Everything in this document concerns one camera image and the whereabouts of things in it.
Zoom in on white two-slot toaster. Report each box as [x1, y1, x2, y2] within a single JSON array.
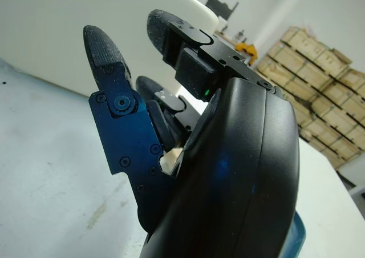
[[0, 0, 220, 99]]

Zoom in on wooden crate stack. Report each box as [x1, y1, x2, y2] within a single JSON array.
[[256, 26, 365, 171]]

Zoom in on blue rectangular tray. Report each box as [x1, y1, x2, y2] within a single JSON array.
[[286, 209, 308, 258]]

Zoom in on slice of white bread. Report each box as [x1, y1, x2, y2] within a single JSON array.
[[159, 147, 185, 175]]

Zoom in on black monitor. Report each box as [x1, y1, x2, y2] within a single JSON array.
[[205, 0, 240, 21]]

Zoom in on yellow machine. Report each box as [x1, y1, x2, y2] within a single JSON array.
[[236, 42, 258, 67]]

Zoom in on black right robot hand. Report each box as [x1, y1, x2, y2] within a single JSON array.
[[82, 9, 301, 258]]

